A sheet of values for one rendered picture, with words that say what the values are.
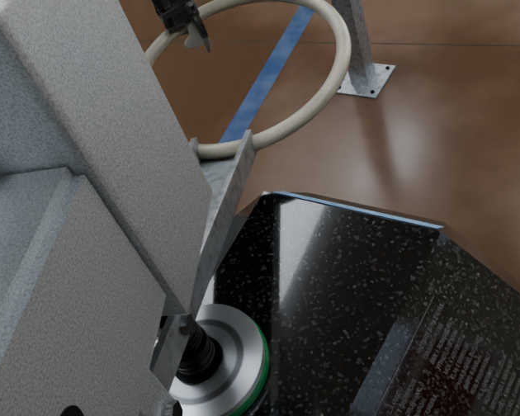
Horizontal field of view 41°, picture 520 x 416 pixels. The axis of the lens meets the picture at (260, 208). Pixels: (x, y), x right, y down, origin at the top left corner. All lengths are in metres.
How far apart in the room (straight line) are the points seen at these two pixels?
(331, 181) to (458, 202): 0.47
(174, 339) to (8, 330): 0.37
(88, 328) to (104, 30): 0.29
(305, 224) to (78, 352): 0.71
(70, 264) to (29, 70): 0.16
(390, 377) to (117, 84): 0.61
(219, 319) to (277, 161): 1.59
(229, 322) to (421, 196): 1.39
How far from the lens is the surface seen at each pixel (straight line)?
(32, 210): 0.62
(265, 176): 2.64
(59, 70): 0.62
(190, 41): 1.66
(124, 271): 0.70
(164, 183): 0.78
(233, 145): 1.31
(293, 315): 1.14
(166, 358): 0.87
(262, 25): 3.45
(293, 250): 1.22
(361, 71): 2.84
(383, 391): 1.08
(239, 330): 1.12
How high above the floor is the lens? 1.80
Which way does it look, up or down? 45 degrees down
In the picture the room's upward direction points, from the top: 23 degrees counter-clockwise
